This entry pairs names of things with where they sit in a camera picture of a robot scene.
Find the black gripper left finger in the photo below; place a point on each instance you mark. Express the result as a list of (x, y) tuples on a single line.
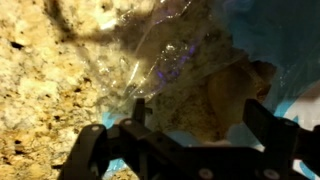
[(140, 111)]

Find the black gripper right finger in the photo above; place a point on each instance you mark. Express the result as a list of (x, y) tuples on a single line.
[(277, 135)]

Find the brown russet potato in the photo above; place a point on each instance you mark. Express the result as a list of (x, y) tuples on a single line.
[(229, 88)]

